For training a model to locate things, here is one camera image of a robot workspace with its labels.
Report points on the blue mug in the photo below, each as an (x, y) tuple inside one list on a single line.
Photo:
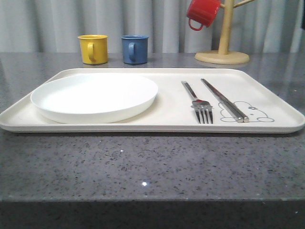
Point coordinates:
[(135, 49)]

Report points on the silver metal chopstick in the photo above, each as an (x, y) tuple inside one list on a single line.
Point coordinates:
[(232, 105), (221, 101)]

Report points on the cream rabbit serving tray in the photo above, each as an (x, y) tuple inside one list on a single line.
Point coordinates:
[(171, 110)]

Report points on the yellow mug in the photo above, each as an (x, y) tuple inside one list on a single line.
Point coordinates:
[(94, 48)]

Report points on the white round plate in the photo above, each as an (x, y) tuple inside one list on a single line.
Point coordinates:
[(94, 98)]

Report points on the red mug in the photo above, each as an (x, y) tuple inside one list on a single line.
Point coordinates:
[(203, 12)]

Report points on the wooden mug tree stand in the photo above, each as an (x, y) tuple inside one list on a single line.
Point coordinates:
[(223, 55)]

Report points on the silver metal fork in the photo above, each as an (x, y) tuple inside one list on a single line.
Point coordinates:
[(202, 109)]

